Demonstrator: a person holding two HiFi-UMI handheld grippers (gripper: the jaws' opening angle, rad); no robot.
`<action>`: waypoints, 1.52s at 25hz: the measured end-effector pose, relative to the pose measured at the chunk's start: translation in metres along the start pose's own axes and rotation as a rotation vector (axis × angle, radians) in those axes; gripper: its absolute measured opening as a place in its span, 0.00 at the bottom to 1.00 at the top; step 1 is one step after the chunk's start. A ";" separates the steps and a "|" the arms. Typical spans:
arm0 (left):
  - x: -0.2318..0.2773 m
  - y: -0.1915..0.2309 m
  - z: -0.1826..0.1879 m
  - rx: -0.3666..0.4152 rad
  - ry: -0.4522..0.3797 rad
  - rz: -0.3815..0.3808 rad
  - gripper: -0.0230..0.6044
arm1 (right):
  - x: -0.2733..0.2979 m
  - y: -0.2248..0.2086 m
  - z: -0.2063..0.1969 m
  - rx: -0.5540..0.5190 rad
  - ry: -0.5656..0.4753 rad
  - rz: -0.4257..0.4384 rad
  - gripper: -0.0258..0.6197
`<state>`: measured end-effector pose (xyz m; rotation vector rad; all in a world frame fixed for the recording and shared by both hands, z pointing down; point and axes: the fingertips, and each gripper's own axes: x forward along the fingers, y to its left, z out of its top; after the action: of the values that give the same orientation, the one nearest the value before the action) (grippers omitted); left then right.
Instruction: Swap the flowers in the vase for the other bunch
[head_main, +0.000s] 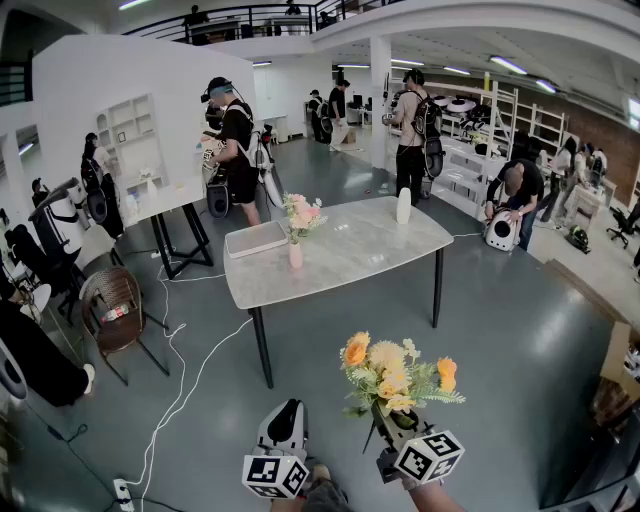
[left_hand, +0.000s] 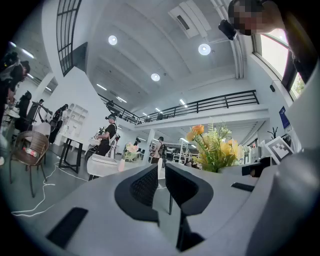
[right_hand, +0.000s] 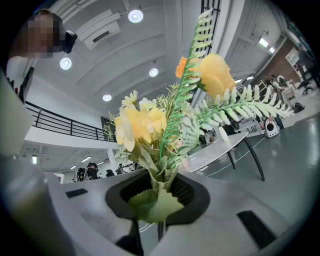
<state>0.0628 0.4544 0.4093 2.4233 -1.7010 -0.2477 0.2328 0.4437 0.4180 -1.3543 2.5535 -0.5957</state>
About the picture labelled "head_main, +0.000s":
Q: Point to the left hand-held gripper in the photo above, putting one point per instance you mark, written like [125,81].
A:
[272,472]

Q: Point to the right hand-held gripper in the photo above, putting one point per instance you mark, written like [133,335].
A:
[430,455]

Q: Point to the yellow orange flower bouquet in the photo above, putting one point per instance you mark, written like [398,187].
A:
[385,360]

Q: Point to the small pink vase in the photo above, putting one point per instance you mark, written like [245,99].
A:
[295,256]

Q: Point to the pink flower bouquet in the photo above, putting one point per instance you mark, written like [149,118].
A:
[301,212]

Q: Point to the person's left forearm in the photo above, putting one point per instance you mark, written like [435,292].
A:
[280,506]

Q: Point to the person's right forearm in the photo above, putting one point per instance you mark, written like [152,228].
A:
[435,499]

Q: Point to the tall white ribbed vase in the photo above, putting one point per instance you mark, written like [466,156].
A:
[403,207]

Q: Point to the person's tan shoe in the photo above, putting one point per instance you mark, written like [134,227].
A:
[319,472]

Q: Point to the person's dark trousers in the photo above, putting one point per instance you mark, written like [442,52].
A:
[325,497]

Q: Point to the white rectangular tray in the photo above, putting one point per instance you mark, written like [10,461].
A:
[256,240]

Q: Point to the grey marble table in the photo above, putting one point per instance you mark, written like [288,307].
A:
[350,250]

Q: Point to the brown wicker chair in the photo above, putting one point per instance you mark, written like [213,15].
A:
[117,332]

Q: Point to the red label plastic bottle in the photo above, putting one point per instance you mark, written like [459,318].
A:
[115,315]

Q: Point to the flat cardboard stack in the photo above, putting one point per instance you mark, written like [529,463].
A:
[620,355]

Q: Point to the white capsule backpack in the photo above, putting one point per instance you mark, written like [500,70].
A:
[500,232]

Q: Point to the white table black legs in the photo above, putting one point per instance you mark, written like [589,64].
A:
[165,200]

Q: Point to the green black helmet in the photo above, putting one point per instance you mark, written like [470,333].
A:
[579,239]

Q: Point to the white harness backpack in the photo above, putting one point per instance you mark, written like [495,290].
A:
[264,160]

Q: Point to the brown cardboard box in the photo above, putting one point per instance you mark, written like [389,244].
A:
[349,137]

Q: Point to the black office chair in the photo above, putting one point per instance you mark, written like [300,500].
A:
[625,225]

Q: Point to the black capsule backpack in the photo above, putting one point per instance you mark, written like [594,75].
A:
[432,150]

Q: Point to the white metal shelving rack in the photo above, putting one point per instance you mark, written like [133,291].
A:
[505,115]

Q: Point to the ceiling tube light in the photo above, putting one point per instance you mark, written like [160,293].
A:
[545,86]
[507,65]

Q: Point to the black mezzanine railing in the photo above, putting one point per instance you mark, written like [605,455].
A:
[260,17]

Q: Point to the white wall niche shelf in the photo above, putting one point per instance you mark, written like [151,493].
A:
[130,140]

